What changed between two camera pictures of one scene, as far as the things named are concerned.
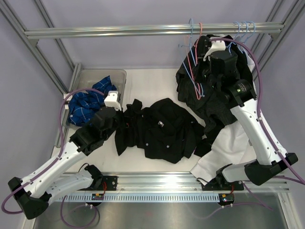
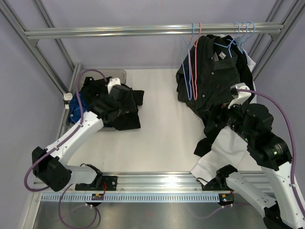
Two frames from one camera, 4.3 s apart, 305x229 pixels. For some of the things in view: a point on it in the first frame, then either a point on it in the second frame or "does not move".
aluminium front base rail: (184, 182) does not move
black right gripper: (200, 67) to (239, 109)
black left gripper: (126, 121) to (128, 106)
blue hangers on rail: (235, 37) does not move
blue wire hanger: (198, 74) to (183, 65)
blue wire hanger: (245, 33) does not move
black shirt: (165, 130) to (95, 87)
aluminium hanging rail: (114, 31) does not move
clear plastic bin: (85, 78) does not move
